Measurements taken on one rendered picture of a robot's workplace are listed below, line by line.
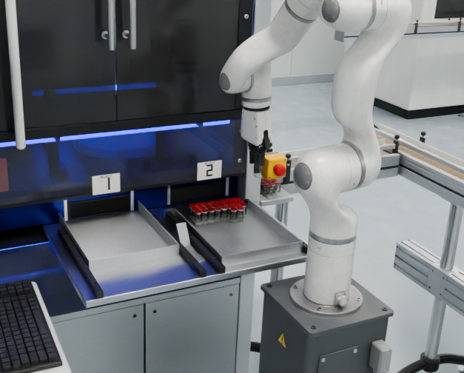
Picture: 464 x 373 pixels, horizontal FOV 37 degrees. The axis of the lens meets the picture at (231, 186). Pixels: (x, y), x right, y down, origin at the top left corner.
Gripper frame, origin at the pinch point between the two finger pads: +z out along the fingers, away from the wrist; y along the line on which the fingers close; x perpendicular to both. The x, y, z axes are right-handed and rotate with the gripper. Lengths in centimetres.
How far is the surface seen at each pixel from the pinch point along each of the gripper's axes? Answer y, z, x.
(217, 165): -24.1, 10.3, -0.8
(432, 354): -6, 103, 84
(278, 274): -39, 67, 31
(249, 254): 12.6, 23.0, -9.9
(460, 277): 1, 65, 87
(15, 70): -18, -30, -60
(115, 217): -30, 23, -34
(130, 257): 0.8, 20.7, -40.6
